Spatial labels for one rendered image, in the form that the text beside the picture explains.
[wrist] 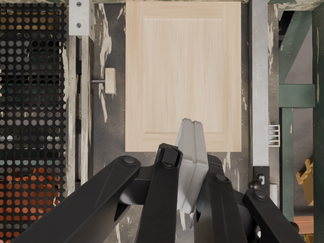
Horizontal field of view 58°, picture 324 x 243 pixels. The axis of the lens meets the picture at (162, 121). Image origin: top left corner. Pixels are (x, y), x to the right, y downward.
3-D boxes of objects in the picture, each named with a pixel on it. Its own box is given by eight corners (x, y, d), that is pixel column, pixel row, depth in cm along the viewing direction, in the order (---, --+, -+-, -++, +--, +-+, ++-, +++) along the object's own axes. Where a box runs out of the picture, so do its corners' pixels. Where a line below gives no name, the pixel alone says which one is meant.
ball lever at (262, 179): (268, 173, 91) (260, 180, 79) (268, 185, 91) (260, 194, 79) (256, 172, 92) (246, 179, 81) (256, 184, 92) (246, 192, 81)
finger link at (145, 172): (167, 217, 14) (104, 200, 14) (172, 167, 18) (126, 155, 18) (175, 190, 13) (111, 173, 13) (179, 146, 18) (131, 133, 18)
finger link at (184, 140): (178, 212, 15) (165, 209, 15) (181, 155, 22) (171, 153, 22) (195, 163, 14) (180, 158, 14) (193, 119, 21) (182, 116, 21)
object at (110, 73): (115, 69, 96) (114, 67, 93) (115, 93, 96) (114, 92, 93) (106, 69, 96) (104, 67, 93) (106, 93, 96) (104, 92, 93)
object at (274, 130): (276, 124, 96) (279, 124, 93) (276, 146, 96) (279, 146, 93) (263, 124, 96) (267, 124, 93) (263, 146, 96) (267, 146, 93)
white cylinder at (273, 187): (275, 207, 95) (275, 182, 96) (278, 209, 92) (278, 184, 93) (265, 207, 95) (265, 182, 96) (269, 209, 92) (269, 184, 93)
